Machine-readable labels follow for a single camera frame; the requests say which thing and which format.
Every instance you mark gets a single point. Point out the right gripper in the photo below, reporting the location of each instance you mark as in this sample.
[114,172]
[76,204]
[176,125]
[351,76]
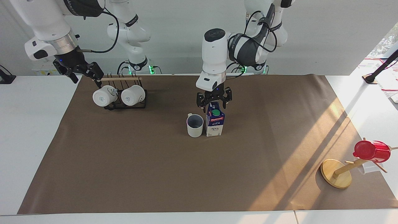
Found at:
[71,60]

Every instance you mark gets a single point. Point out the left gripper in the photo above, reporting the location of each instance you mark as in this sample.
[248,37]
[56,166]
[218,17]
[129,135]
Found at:
[216,93]

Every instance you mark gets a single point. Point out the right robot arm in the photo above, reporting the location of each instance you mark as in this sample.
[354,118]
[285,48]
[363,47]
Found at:
[46,21]

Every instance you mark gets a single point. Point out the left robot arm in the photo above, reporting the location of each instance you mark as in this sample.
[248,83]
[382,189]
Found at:
[214,53]

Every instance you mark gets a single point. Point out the blue and white milk carton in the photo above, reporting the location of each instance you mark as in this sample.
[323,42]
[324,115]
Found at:
[215,123]

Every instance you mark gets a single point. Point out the white cup with grey inside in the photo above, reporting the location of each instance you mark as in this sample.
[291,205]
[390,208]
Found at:
[195,130]

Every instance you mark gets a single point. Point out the red cup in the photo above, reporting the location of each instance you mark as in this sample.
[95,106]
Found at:
[373,151]

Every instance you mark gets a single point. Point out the black stand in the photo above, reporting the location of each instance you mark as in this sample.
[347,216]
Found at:
[6,79]
[381,67]

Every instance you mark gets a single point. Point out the wooden mug tree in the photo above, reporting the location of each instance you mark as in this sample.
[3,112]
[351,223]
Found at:
[335,174]

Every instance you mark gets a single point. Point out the printed paper sheet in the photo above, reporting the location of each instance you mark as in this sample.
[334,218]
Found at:
[388,81]

